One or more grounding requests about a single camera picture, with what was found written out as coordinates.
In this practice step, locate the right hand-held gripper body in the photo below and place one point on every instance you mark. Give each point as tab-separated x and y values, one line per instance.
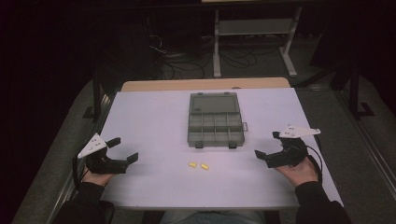
292	154

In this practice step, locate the person's left hand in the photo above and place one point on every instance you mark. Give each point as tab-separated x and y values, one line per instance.
96	179

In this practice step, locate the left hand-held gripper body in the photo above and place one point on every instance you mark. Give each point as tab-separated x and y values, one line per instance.
104	166

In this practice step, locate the person's right hand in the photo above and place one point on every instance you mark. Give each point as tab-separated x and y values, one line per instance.
300	174

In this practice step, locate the grey plastic organizer box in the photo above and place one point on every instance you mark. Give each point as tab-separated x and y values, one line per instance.
215	121

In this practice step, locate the white metal desk frame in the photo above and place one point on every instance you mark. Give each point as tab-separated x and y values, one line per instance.
255	28

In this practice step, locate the small yellow earplug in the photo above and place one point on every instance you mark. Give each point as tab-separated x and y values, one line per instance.
192	164
205	166

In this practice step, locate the black metal stand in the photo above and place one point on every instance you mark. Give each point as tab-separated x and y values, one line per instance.
97	93
355	93

